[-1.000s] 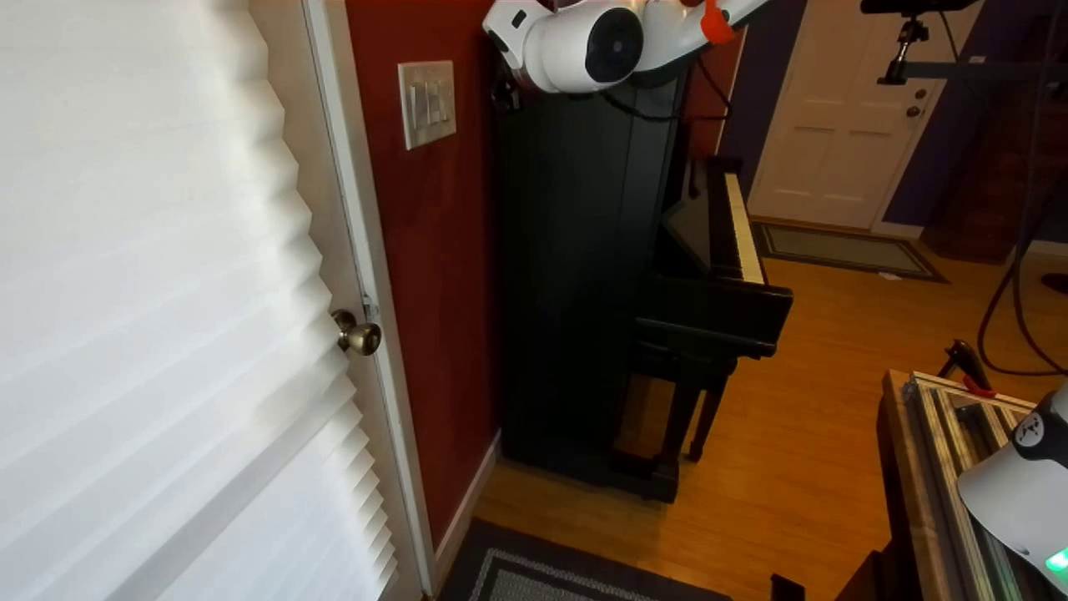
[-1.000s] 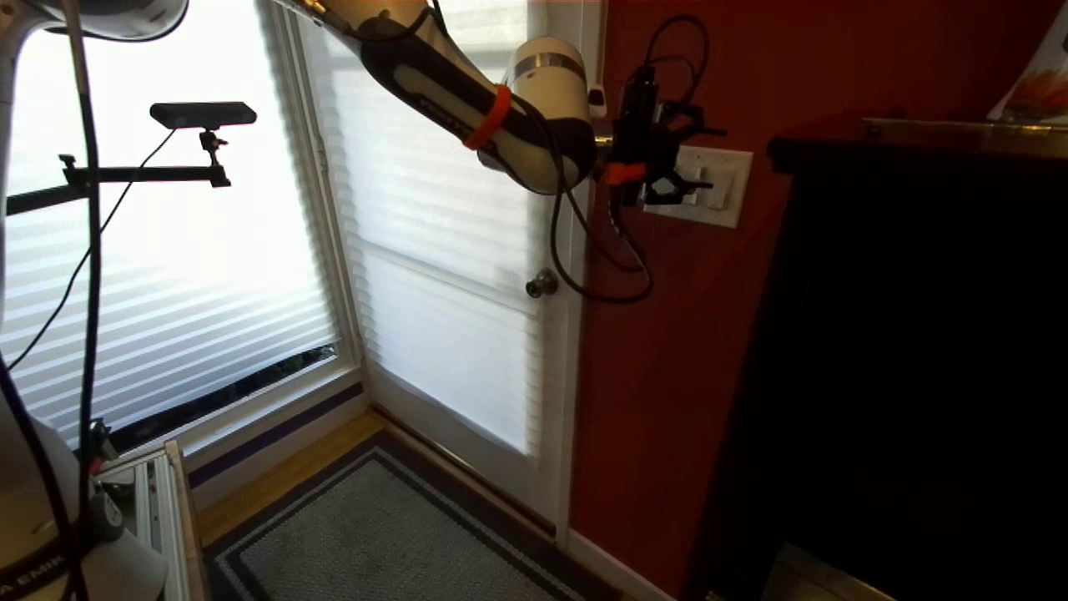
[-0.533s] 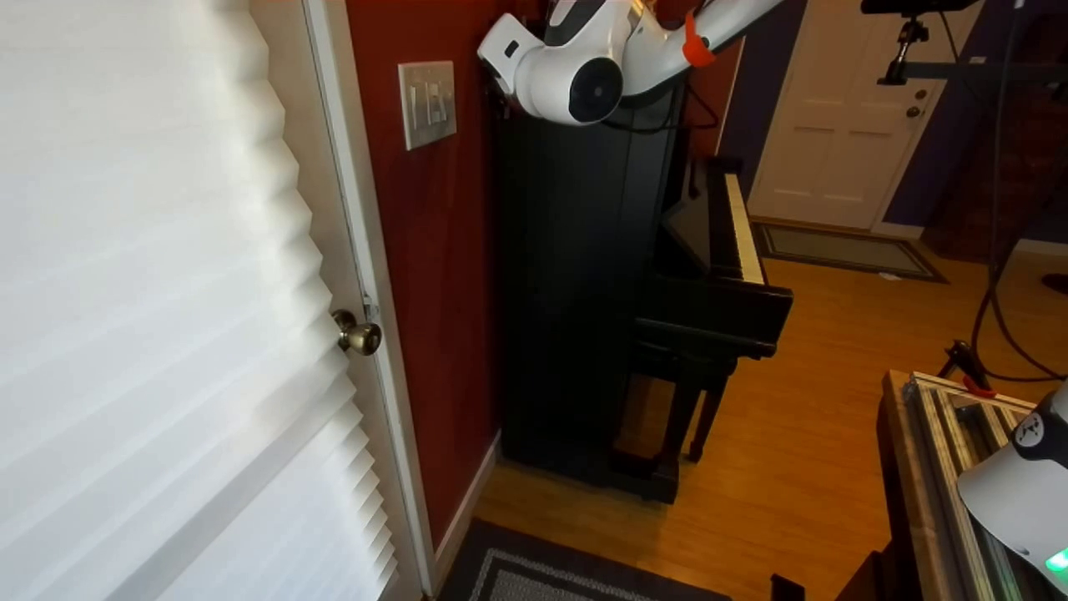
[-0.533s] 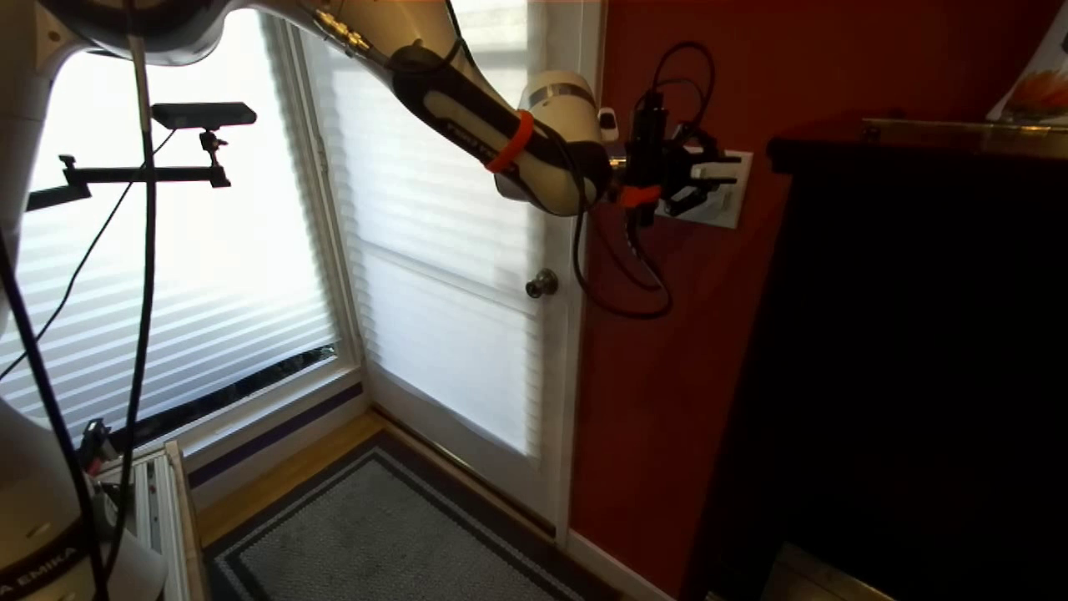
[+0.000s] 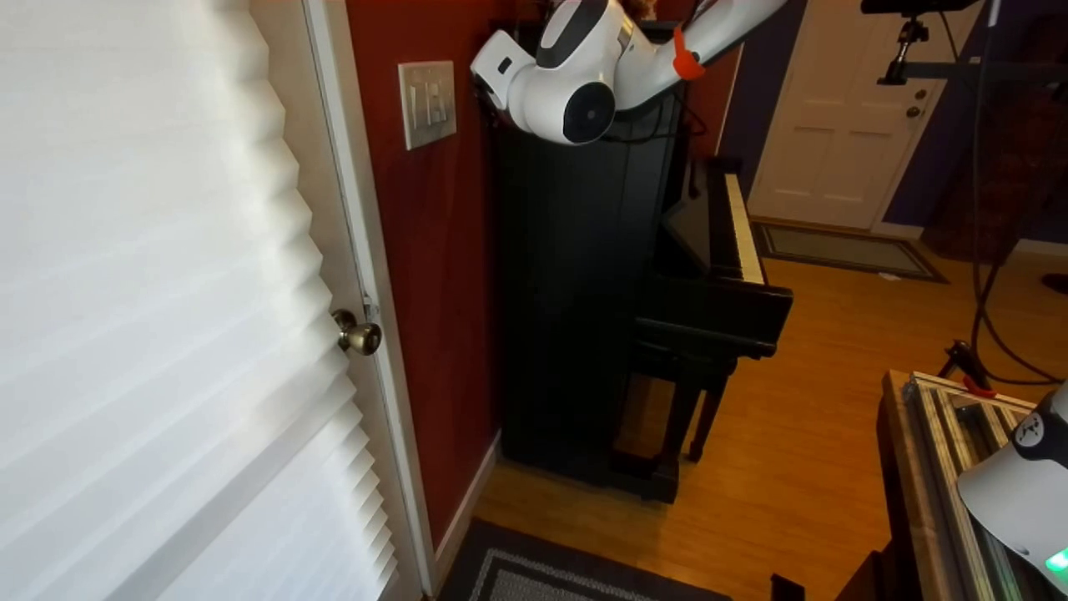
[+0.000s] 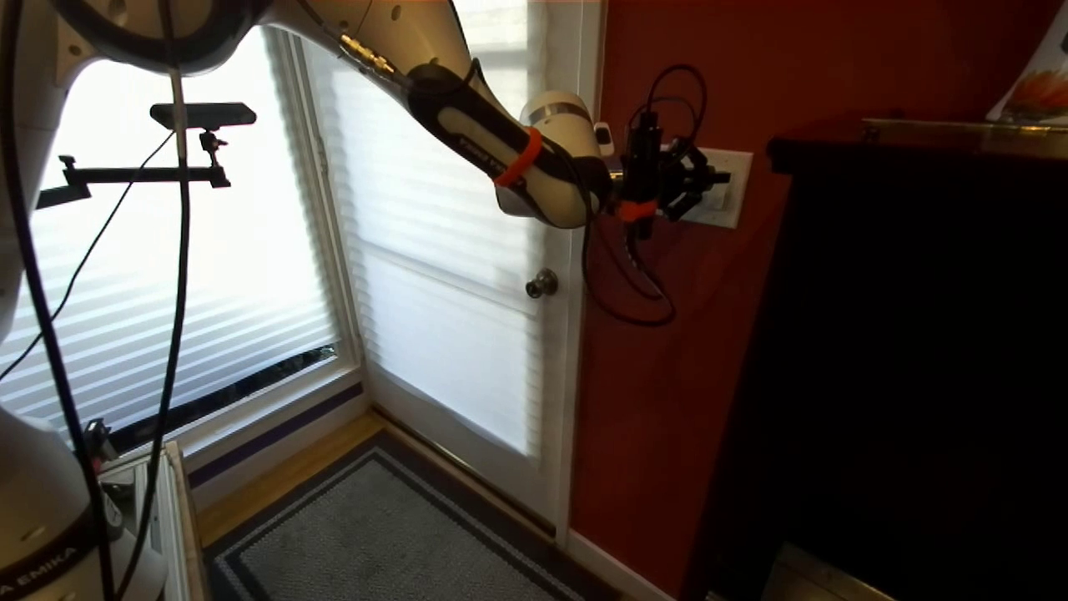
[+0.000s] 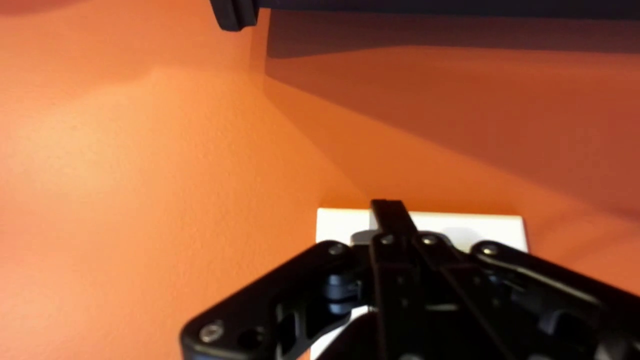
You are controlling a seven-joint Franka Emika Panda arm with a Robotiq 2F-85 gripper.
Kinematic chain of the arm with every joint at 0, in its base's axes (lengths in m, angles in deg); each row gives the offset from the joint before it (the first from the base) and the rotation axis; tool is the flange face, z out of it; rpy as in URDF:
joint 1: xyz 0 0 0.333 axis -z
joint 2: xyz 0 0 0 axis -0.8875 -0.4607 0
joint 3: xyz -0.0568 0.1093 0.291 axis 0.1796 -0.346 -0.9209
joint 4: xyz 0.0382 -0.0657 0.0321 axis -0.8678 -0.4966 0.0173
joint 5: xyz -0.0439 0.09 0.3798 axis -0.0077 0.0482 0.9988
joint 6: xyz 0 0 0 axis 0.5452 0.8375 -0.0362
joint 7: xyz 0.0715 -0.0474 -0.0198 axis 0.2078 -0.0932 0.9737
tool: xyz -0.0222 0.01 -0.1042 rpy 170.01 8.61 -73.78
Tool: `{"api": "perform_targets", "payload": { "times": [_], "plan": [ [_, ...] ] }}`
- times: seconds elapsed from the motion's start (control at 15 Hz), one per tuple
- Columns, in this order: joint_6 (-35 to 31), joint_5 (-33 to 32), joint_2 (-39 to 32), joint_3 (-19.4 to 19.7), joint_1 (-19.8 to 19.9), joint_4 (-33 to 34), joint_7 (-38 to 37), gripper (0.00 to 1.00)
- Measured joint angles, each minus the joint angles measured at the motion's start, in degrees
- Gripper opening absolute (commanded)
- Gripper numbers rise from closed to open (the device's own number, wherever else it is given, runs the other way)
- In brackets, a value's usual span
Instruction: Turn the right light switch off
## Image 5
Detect black upright piano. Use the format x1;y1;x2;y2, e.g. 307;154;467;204
484;82;800;509

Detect brass door knob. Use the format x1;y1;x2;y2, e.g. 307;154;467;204
331;300;387;361

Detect grey floor mat black border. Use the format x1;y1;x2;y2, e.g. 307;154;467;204
440;519;730;601

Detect orange strap on arm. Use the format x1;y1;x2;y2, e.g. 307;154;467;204
666;29;710;87

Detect white light switch plate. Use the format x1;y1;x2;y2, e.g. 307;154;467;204
395;57;459;154

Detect white panelled door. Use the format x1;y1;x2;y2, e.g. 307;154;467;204
743;0;992;243

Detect white pleated door blind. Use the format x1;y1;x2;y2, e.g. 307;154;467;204
0;0;395;601

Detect dark doormat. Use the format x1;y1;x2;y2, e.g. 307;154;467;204
759;216;952;286

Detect wooden slatted crate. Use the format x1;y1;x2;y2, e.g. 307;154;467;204
873;368;1047;601

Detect black hanging cable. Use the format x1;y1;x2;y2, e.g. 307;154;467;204
937;0;1068;395

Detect black camera tripod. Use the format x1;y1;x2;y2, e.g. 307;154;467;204
859;0;994;90

